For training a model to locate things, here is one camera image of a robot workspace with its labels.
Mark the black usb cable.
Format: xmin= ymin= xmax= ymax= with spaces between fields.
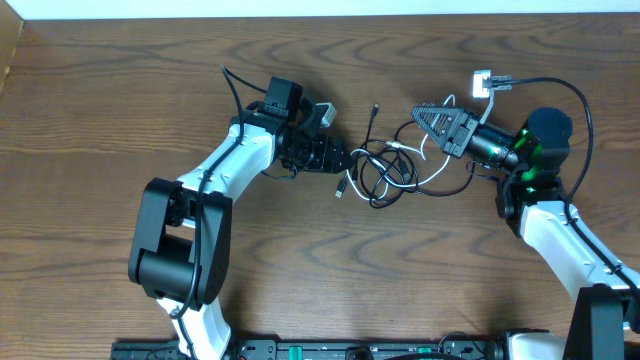
xmin=333 ymin=103 xmax=416 ymax=201
xmin=357 ymin=119 xmax=476 ymax=210

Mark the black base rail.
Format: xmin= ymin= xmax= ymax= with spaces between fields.
xmin=109 ymin=338 xmax=614 ymax=360

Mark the white usb cable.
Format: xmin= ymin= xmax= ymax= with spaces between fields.
xmin=344 ymin=93 xmax=457 ymax=203

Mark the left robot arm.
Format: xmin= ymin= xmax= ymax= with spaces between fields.
xmin=128 ymin=77 xmax=352 ymax=359

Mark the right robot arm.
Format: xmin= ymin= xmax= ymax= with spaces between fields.
xmin=411 ymin=105 xmax=639 ymax=359

